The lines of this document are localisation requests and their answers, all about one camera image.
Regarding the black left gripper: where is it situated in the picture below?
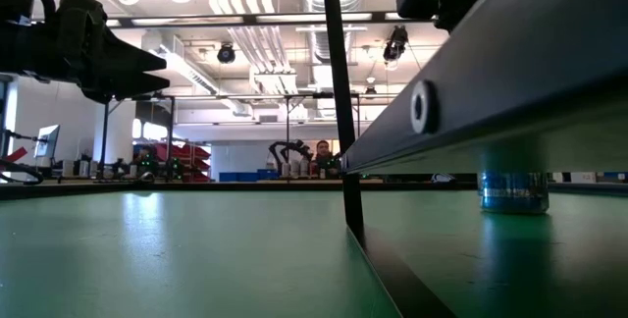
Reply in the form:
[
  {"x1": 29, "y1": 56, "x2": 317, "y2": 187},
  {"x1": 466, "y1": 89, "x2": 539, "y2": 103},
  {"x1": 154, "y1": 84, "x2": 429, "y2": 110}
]
[{"x1": 28, "y1": 23, "x2": 171, "y2": 104}]

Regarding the blue silver Red Bull can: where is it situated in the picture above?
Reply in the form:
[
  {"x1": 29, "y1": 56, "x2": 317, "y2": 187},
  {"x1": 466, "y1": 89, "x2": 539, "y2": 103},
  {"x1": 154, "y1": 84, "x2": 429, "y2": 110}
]
[{"x1": 478, "y1": 170, "x2": 550, "y2": 216}]

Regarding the red bin rack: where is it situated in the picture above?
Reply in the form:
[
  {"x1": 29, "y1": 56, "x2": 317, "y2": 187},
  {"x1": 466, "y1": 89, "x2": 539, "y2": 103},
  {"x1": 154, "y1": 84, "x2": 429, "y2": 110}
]
[{"x1": 146, "y1": 140, "x2": 213, "y2": 184}]

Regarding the grey computer monitor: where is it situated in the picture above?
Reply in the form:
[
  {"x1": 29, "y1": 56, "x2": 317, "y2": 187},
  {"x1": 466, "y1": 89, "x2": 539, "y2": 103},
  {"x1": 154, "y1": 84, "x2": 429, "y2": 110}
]
[{"x1": 32, "y1": 123, "x2": 62, "y2": 160}]

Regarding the red tag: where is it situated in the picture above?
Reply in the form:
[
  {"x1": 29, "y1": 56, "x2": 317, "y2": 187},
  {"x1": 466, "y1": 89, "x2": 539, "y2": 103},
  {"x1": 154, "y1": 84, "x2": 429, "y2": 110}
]
[{"x1": 4, "y1": 146, "x2": 29, "y2": 164}]

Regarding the blue storage bin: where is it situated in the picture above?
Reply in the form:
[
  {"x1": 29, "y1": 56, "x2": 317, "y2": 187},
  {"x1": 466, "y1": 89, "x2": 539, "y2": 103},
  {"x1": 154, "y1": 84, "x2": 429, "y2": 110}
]
[{"x1": 218, "y1": 169, "x2": 280, "y2": 184}]

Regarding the person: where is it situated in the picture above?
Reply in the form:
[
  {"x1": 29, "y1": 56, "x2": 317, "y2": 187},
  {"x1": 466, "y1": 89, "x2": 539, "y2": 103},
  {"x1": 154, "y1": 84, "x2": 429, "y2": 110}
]
[{"x1": 311, "y1": 139, "x2": 343, "y2": 180}]

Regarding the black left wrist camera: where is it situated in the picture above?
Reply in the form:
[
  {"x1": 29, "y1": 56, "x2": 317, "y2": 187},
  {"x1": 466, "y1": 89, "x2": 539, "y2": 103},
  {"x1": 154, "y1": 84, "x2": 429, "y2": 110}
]
[{"x1": 54, "y1": 0, "x2": 108, "y2": 55}]

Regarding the black overhead frame beam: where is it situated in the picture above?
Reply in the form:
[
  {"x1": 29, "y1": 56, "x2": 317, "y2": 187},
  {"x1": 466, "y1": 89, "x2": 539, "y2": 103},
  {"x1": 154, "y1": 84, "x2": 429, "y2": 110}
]
[{"x1": 105, "y1": 10, "x2": 408, "y2": 28}]

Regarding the black table frame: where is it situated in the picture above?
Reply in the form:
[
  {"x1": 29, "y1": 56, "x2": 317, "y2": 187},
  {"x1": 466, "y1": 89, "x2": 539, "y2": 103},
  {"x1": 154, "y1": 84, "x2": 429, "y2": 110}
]
[{"x1": 0, "y1": 179, "x2": 628, "y2": 202}]

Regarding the black curved cable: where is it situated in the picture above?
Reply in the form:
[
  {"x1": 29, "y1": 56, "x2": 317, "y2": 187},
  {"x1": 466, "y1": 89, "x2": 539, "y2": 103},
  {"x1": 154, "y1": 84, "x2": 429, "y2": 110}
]
[{"x1": 0, "y1": 157, "x2": 45, "y2": 186}]

